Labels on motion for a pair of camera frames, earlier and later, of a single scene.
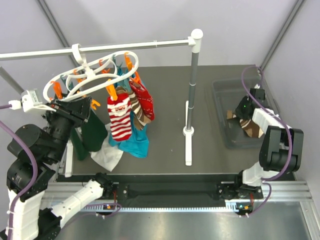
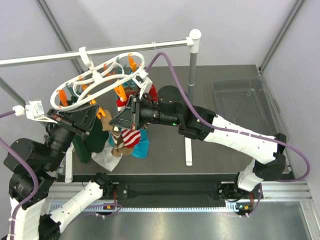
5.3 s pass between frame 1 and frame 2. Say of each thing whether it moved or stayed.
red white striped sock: moved
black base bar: stayed
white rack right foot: stayed
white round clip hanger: moved
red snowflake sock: moved
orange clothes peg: moved
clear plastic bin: stayed
